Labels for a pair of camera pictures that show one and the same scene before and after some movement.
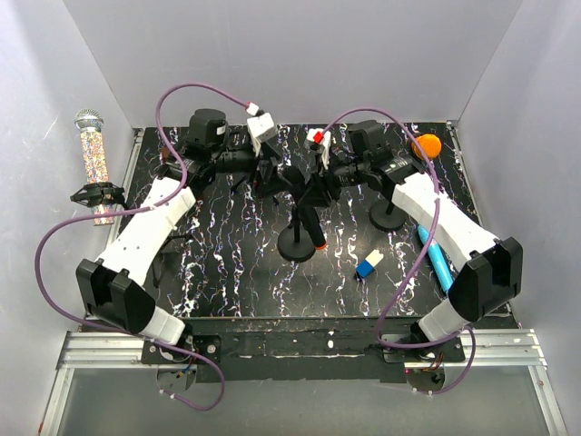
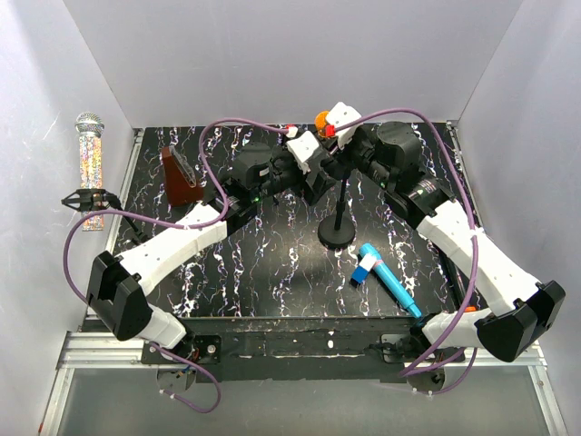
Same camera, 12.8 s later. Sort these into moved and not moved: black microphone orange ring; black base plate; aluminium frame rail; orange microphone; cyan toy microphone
Moved: cyan toy microphone; black microphone orange ring; orange microphone
Not moved: aluminium frame rail; black base plate
